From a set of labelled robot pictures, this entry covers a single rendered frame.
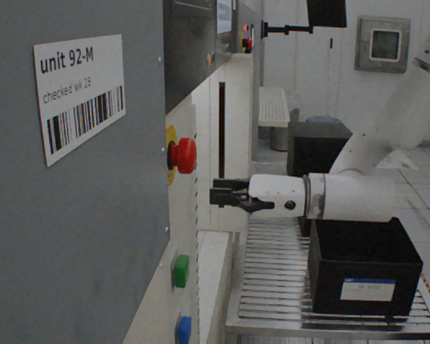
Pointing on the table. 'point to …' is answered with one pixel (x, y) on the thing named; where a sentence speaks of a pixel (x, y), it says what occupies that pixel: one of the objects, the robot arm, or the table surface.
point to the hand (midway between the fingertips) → (221, 191)
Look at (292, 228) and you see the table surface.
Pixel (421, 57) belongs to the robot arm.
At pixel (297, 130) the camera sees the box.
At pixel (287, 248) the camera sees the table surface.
